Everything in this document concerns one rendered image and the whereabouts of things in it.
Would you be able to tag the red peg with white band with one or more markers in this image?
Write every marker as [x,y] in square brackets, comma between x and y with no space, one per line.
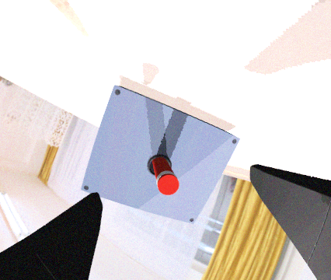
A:
[165,178]

